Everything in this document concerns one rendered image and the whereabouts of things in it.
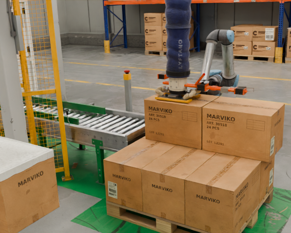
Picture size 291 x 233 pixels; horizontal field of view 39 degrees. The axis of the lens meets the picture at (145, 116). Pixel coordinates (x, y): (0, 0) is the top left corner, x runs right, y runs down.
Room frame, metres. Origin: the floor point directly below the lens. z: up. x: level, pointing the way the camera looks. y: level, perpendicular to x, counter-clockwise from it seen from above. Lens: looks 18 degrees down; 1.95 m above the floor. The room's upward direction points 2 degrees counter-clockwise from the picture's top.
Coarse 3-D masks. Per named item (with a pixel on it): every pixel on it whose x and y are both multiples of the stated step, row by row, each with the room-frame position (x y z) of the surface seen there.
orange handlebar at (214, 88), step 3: (165, 81) 3.81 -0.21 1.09; (168, 81) 3.80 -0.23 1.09; (165, 84) 3.77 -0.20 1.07; (168, 84) 3.75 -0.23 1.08; (186, 84) 3.67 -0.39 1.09; (189, 84) 3.68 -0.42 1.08; (192, 84) 3.67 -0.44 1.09; (195, 87) 3.61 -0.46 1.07; (207, 87) 3.54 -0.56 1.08; (210, 87) 3.53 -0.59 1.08; (213, 87) 3.52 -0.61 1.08; (216, 87) 3.51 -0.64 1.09; (219, 87) 3.53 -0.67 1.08; (213, 90) 3.51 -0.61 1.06; (219, 90) 3.49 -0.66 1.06; (228, 90) 3.44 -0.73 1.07; (231, 90) 3.43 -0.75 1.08; (246, 90) 3.39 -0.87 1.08
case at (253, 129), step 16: (208, 112) 3.37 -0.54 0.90; (224, 112) 3.29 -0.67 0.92; (240, 112) 3.21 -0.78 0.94; (256, 112) 3.18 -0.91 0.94; (272, 112) 3.16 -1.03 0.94; (208, 128) 3.37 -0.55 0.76; (224, 128) 3.29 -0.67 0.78; (240, 128) 3.21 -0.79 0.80; (256, 128) 3.14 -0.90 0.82; (272, 128) 3.10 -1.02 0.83; (208, 144) 3.37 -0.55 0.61; (224, 144) 3.29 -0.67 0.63; (240, 144) 3.21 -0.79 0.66; (256, 144) 3.13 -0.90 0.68; (272, 144) 3.13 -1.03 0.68
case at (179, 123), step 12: (156, 96) 3.83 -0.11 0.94; (204, 96) 3.76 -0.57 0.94; (216, 96) 3.74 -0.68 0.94; (144, 108) 3.74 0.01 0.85; (156, 108) 3.67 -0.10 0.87; (168, 108) 3.60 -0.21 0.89; (180, 108) 3.53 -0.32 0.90; (192, 108) 3.46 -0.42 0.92; (156, 120) 3.67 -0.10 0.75; (168, 120) 3.60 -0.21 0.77; (180, 120) 3.53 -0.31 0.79; (192, 120) 3.46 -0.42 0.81; (156, 132) 3.67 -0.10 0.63; (168, 132) 3.60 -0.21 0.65; (180, 132) 3.53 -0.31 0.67; (192, 132) 3.46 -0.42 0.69; (180, 144) 3.53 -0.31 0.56; (192, 144) 3.46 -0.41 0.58
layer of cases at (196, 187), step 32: (128, 160) 3.23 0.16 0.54; (160, 160) 3.21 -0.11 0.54; (192, 160) 3.18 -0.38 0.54; (224, 160) 3.15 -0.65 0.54; (256, 160) 3.13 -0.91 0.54; (128, 192) 3.14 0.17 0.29; (160, 192) 2.96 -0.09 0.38; (192, 192) 2.80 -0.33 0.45; (224, 192) 2.65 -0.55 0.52; (256, 192) 3.04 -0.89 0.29; (192, 224) 2.80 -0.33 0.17; (224, 224) 2.65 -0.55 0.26
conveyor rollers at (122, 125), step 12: (24, 108) 5.01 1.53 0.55; (36, 108) 5.03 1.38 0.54; (48, 108) 4.97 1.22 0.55; (84, 120) 4.44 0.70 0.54; (96, 120) 4.46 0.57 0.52; (108, 120) 4.38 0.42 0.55; (120, 120) 4.40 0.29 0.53; (132, 120) 4.33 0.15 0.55; (144, 120) 4.33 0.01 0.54; (120, 132) 3.96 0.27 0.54
